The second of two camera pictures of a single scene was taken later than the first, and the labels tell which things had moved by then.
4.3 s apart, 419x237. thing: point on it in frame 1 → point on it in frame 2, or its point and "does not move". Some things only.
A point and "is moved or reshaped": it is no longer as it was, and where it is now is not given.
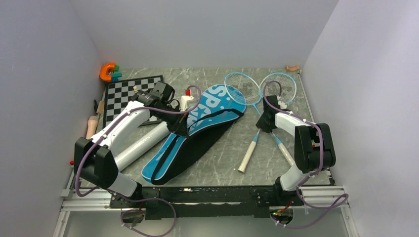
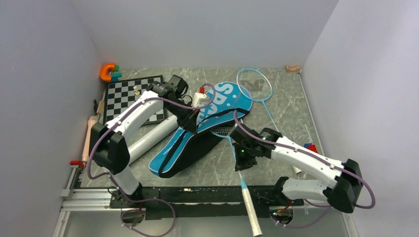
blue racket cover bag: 209,117 is moved or reshaped
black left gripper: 180,126 → 189,122
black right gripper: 260,124 → 241,163
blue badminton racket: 281,84 → 259,86
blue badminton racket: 245,90 → 226,131
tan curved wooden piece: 296,68 does not move
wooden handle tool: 101,107 does not move
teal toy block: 116,74 does not move
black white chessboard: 117,94 does not move
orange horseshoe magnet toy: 103,75 does not move
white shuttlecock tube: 147,138 does not move
